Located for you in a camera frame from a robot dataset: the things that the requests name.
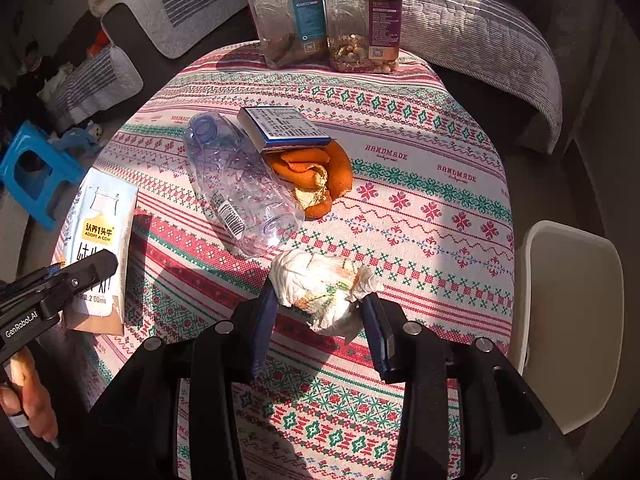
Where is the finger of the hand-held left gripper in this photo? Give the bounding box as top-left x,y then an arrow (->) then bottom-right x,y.
30,249 -> 119,321

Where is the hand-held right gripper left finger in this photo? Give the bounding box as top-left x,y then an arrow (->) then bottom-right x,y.
60,280 -> 281,480

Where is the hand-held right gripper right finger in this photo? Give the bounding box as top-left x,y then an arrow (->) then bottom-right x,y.
359,292 -> 586,480

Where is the white milk carton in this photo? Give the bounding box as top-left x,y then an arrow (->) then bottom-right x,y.
59,167 -> 140,336

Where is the stained white tissue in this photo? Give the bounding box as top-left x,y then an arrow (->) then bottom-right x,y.
269,249 -> 385,337

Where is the white plastic bin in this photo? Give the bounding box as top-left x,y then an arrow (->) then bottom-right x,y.
507,220 -> 626,436

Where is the person's left hand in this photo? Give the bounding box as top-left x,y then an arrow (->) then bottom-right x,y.
0,347 -> 58,443

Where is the blue plastic stool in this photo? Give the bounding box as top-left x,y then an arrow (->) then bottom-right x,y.
0,121 -> 87,233

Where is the blue plush toy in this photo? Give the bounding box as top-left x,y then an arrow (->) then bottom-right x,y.
50,120 -> 106,153

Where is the clear plastic bottle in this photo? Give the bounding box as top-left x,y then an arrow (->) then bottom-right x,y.
182,111 -> 306,261

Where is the orange peel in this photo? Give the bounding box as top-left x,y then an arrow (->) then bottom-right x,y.
262,140 -> 353,220

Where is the grey striped sofa cover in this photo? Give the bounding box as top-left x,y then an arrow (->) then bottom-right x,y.
100,0 -> 251,60
50,45 -> 145,123

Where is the small blue white box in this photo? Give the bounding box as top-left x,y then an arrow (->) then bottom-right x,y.
236,106 -> 332,155

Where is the dark sofa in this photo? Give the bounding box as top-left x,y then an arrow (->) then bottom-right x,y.
45,0 -> 256,131

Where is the dark bed base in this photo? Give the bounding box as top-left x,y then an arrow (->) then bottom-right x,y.
430,65 -> 532,147

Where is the clear jar purple label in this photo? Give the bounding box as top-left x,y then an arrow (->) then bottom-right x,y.
321,0 -> 403,75

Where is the clear jar teal label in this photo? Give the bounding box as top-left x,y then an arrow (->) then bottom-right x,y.
244,0 -> 328,70

